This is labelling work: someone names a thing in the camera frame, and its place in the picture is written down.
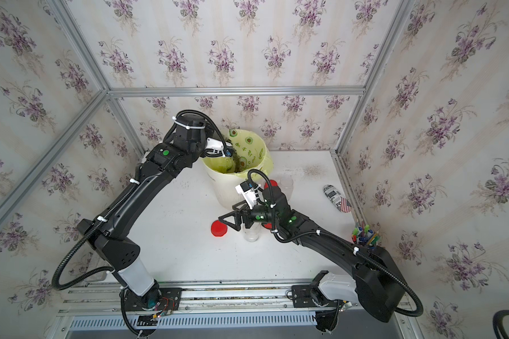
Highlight coloured markers bundle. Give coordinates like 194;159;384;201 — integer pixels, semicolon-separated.
351;224;382;247

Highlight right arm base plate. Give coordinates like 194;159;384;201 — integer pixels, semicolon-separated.
287;285;346;309

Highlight aluminium rail frame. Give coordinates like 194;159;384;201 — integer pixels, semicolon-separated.
57;279;412;316

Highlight red-lid tea jar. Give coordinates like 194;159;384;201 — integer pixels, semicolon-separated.
243;225;261;242
279;175;294;200
232;148;247;172

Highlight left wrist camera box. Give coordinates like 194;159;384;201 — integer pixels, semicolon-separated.
203;138;234;158

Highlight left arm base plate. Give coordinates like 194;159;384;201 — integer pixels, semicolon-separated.
120;283;183;314

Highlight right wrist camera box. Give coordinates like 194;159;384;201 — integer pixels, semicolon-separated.
236;181;264;210

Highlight white trash bin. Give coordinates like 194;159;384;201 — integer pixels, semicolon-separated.
203;158;247;209

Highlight flag patterned can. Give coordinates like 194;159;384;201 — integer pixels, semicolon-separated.
323;184;352;213

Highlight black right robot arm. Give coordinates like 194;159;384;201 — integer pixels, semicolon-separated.
218;169;424;322

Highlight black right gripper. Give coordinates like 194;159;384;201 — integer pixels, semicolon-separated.
221;198;281;234

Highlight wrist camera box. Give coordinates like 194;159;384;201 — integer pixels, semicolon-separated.
203;138;234;158
236;181;264;210

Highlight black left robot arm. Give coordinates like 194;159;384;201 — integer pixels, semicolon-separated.
51;110;233;310

